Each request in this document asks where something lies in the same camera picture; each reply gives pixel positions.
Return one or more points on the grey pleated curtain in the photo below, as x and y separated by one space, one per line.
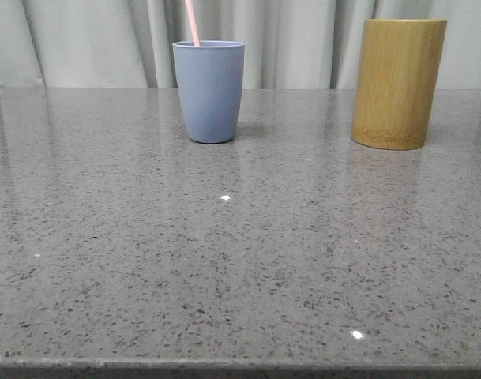
289 44

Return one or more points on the bamboo wooden holder cup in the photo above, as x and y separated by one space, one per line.
398 73

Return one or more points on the pink chopstick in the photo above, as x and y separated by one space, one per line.
193 23

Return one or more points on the blue plastic cup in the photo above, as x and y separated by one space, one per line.
209 80

